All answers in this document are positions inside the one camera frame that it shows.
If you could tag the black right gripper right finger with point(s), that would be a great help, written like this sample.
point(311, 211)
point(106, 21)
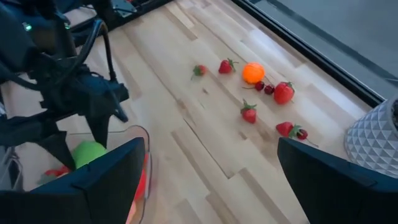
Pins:
point(342, 199)

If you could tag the grey geometric patterned planter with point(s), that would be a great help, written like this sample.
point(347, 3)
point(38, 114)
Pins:
point(373, 143)

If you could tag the red strawberry with green leaves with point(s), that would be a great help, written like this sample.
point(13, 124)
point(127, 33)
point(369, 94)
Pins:
point(249, 114)
point(284, 128)
point(56, 171)
point(226, 67)
point(199, 70)
point(141, 186)

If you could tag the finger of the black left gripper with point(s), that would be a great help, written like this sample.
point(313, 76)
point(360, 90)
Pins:
point(59, 146)
point(99, 127)

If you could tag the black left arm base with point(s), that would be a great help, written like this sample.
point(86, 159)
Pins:
point(105, 15)

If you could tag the black table edge rail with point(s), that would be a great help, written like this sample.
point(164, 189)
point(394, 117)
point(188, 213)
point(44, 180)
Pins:
point(311, 50)

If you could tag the orange ribbed mandarin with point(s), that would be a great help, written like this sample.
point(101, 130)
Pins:
point(253, 73)

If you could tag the green apple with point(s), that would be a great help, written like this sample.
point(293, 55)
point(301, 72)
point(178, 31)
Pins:
point(88, 152)

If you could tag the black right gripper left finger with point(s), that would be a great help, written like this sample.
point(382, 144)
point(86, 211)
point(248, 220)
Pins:
point(77, 202)

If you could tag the clear plastic storage container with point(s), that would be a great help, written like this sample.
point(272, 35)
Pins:
point(31, 177)

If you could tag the red tomato with green top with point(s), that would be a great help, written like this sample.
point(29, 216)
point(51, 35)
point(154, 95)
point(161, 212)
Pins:
point(283, 93)

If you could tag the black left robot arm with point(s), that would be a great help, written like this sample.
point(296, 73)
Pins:
point(18, 37)

